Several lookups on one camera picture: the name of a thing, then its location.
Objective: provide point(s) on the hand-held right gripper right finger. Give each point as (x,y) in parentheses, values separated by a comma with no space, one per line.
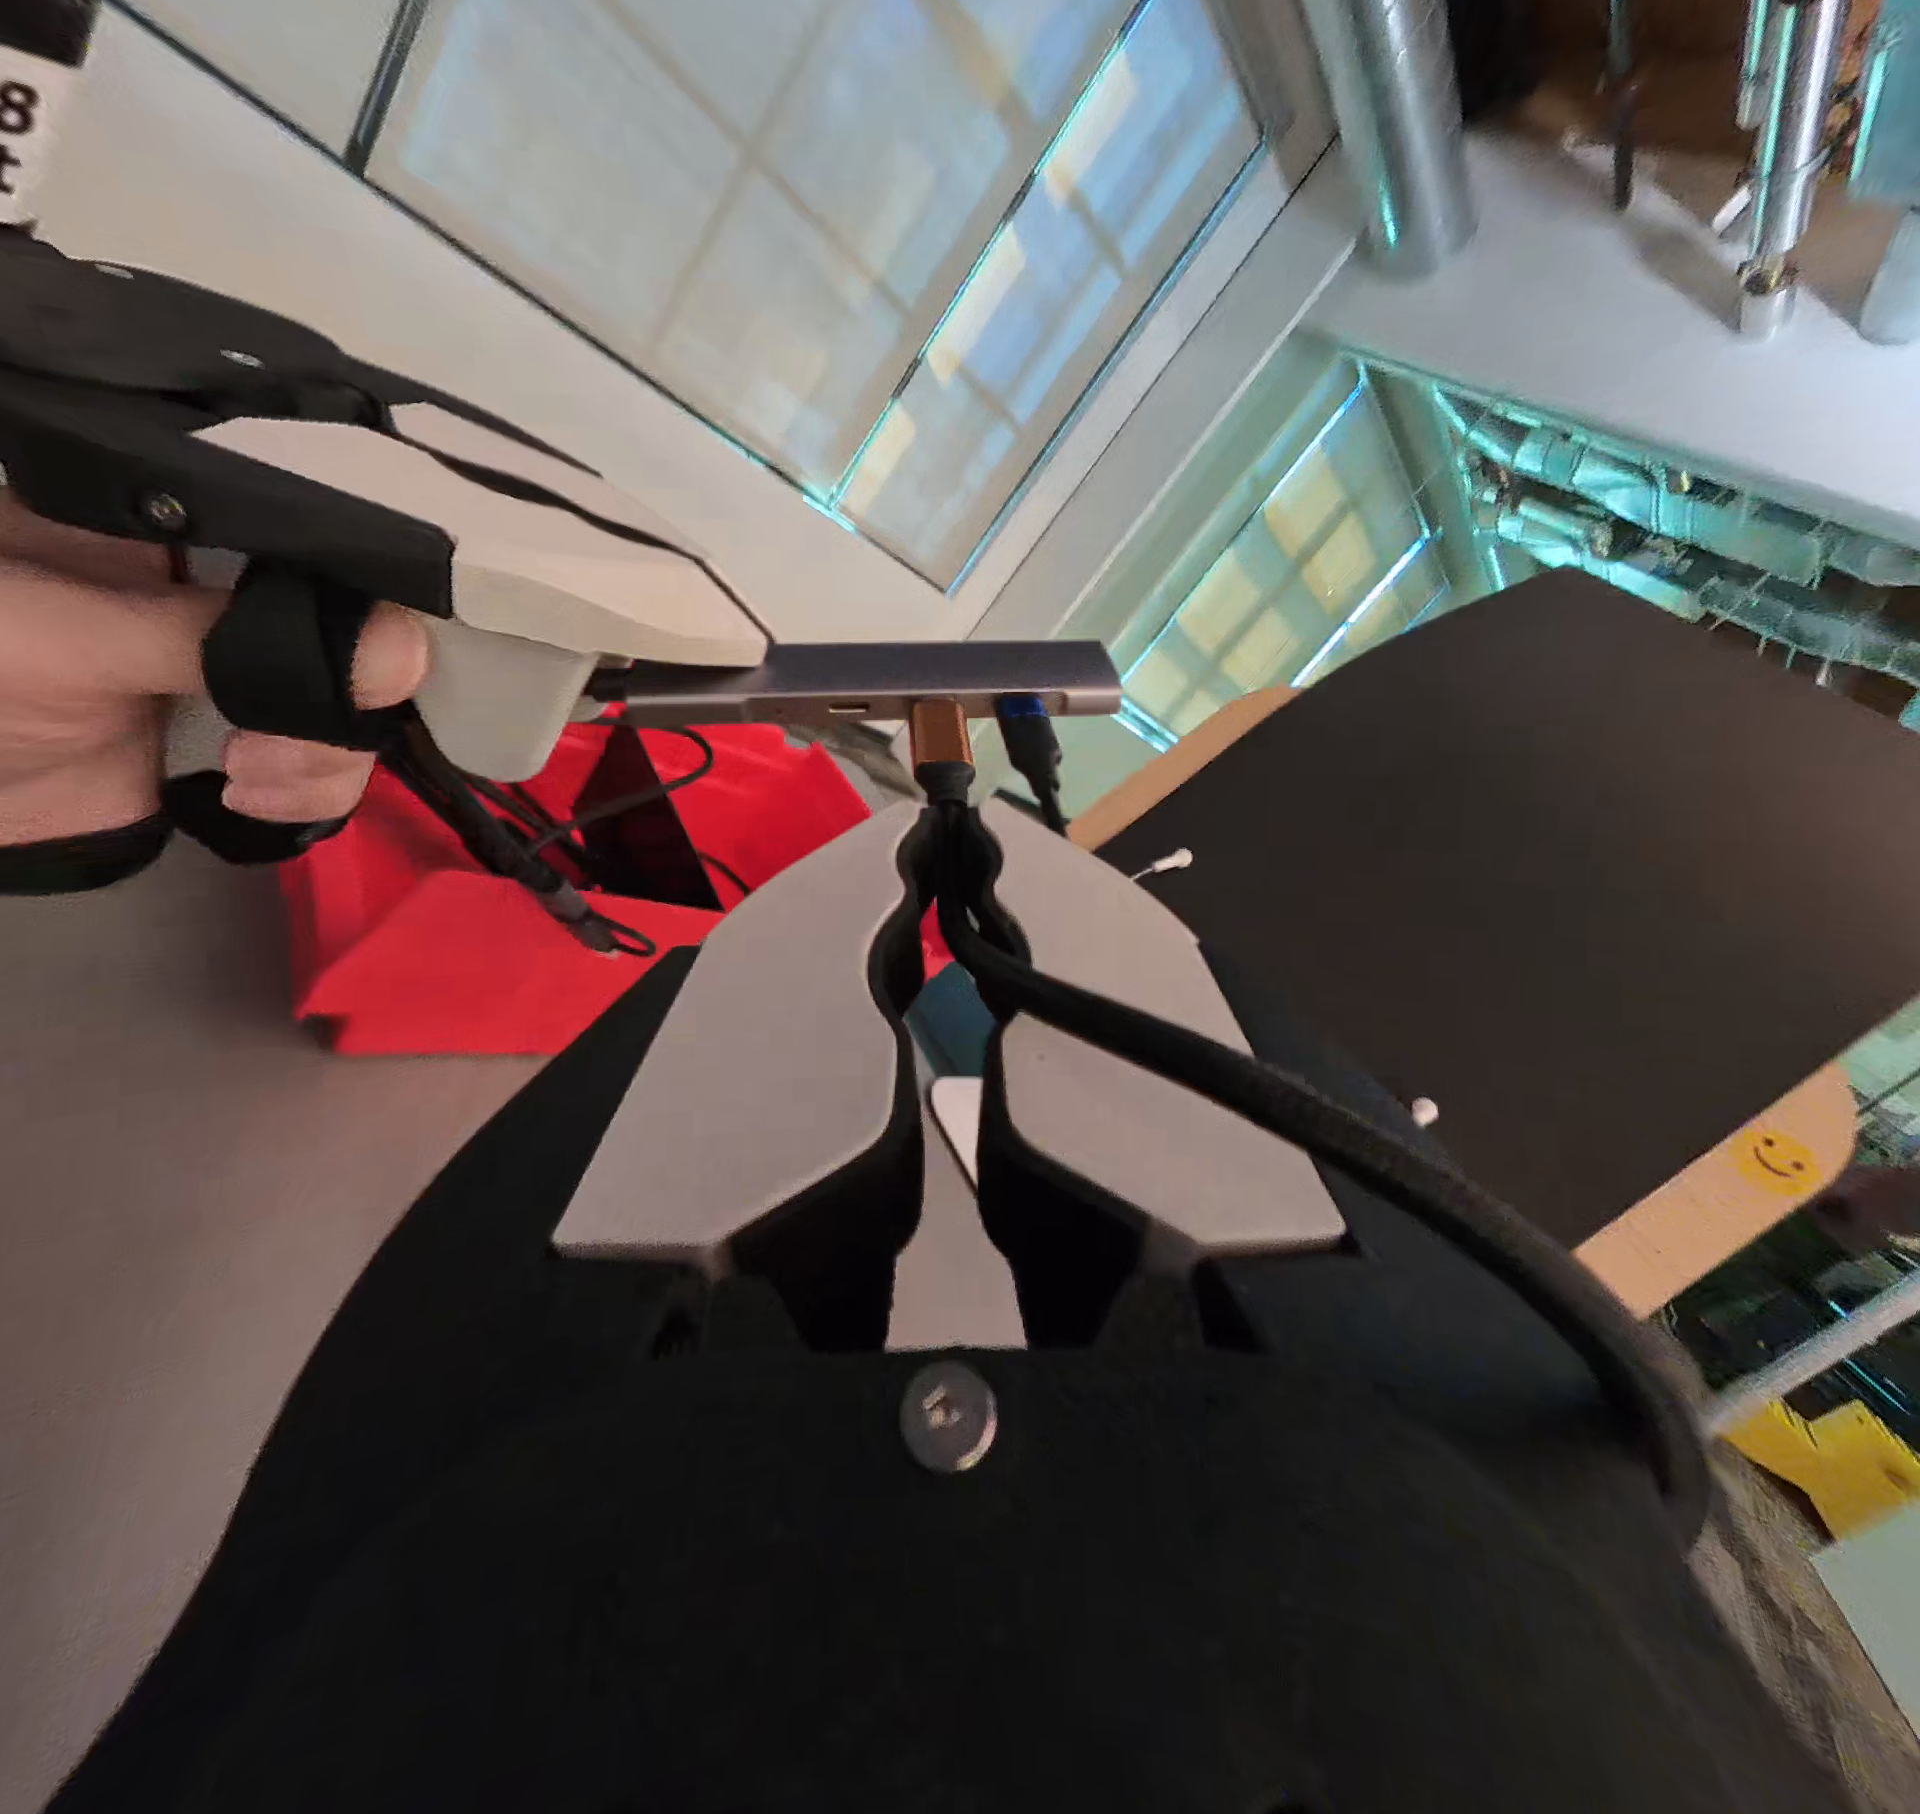
(1140,1169)

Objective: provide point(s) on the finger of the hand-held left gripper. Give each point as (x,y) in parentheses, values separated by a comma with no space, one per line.
(571,585)
(495,447)

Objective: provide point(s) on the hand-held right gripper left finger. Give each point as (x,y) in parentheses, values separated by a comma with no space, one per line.
(751,1079)

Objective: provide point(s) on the grey usb hub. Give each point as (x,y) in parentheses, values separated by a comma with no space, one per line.
(840,674)

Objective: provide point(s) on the red plastic bin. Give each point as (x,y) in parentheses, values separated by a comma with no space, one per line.
(449,974)

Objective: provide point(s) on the yellow plastic bin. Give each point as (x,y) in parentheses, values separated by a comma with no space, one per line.
(1831,1471)

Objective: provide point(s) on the person's left hand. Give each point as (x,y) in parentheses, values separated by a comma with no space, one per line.
(91,691)

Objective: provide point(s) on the white tablet stand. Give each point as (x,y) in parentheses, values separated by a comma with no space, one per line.
(958,1132)

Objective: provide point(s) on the black charger box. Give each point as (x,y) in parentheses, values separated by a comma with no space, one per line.
(945,1027)

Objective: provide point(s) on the black bin divider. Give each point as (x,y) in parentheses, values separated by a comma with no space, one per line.
(646,839)

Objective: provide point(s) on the large window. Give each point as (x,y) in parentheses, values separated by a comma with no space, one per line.
(751,196)

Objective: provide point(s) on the black board wooden rim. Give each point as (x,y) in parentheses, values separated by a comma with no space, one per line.
(1501,870)

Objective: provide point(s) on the glass partition window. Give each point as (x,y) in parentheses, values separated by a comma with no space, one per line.
(1290,569)

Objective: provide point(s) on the yellow smiley sticker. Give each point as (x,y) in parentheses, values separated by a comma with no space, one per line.
(1775,1164)

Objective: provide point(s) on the silver air duct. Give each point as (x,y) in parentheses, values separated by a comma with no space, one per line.
(1388,75)

